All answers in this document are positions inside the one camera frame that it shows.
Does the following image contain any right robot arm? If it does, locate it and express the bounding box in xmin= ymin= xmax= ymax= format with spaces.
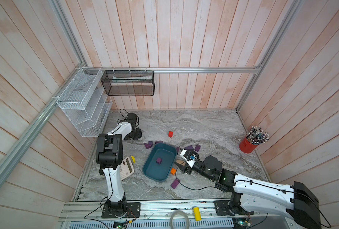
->
xmin=177 ymin=155 xmax=322 ymax=229

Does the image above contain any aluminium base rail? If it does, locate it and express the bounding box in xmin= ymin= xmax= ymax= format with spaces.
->
xmin=57 ymin=198 xmax=273 ymax=229

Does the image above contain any grey tape ring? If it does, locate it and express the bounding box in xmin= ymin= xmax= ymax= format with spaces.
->
xmin=169 ymin=210 xmax=190 ymax=229

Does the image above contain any red pen holder cup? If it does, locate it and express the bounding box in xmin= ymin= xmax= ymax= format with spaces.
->
xmin=239 ymin=126 xmax=270 ymax=154

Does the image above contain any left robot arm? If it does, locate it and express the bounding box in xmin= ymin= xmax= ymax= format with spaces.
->
xmin=96 ymin=112 xmax=142 ymax=219

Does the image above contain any purple cube brick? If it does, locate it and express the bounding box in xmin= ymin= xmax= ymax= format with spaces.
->
xmin=183 ymin=145 xmax=194 ymax=151

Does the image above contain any white wire mesh shelf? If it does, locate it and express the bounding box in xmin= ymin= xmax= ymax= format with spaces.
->
xmin=57 ymin=68 xmax=112 ymax=137

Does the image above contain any large purple rectangular brick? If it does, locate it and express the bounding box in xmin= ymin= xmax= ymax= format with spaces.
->
xmin=170 ymin=178 xmax=181 ymax=189

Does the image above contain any white desk calculator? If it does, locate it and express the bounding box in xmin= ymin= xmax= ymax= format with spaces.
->
xmin=120 ymin=156 xmax=134 ymax=181

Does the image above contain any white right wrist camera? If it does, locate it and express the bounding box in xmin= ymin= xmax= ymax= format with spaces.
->
xmin=180 ymin=149 xmax=200 ymax=168

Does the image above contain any orange cube brick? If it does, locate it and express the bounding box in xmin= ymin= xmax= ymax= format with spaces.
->
xmin=170 ymin=168 xmax=176 ymax=175

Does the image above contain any yellow cylinder roll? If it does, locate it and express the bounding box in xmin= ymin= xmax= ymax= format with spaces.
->
xmin=193 ymin=207 xmax=202 ymax=221

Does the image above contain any teal plastic storage bin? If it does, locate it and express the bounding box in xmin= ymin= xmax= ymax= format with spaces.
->
xmin=142 ymin=143 xmax=177 ymax=183

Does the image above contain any black wire mesh basket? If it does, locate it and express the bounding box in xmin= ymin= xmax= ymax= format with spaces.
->
xmin=101 ymin=70 xmax=155 ymax=96

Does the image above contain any purple square brick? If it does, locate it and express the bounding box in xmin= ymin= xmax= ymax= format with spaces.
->
xmin=194 ymin=145 xmax=201 ymax=152

